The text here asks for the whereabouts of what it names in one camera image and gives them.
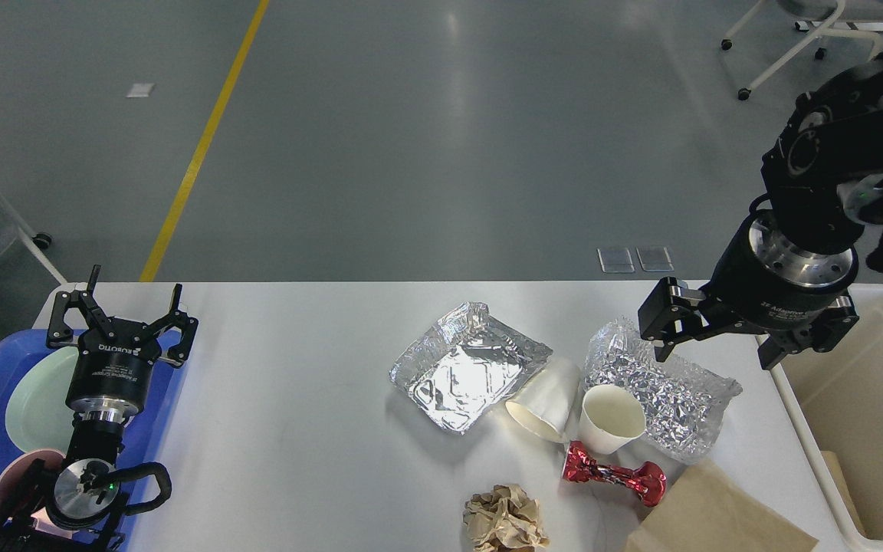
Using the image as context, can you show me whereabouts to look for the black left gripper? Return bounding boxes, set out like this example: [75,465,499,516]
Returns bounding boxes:
[45,264,199,419]

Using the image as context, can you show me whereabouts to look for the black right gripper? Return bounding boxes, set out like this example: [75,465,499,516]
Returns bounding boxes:
[638,211,859,370]

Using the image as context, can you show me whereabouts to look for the light green plate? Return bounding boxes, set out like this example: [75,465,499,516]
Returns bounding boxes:
[5,348,81,453]

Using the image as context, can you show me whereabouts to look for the aluminium foil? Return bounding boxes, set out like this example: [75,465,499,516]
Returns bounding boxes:
[582,318,743,465]

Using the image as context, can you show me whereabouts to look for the brown paper bag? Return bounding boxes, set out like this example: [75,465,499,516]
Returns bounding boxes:
[623,460,854,551]

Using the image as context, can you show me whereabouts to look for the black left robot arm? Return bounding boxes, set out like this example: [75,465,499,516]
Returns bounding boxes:
[0,265,199,551]

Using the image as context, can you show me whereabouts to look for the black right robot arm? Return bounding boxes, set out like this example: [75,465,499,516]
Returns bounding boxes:
[638,52,883,370]

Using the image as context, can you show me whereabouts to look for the beige plastic bin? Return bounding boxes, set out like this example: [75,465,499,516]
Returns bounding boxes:
[771,284,883,551]

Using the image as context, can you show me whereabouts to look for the upright white paper cup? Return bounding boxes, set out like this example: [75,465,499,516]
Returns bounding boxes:
[578,384,647,455]

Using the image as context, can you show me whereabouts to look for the red foil wrapper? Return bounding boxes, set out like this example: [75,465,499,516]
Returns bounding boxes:
[561,440,667,508]

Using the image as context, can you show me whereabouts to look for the lying white paper cup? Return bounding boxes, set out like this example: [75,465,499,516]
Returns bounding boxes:
[505,354,579,443]

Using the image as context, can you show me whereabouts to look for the white chair base bar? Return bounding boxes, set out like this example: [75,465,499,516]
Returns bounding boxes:
[794,20,883,34]

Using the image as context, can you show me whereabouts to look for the flat aluminium foil tray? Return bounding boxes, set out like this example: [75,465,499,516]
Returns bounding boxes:
[389,301,553,435]

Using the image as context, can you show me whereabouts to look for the white wheeled chair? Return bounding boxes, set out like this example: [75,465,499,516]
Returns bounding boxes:
[720,0,883,101]

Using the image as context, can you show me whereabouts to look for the crumpled brown paper ball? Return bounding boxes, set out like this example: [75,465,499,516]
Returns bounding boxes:
[462,485,550,551]

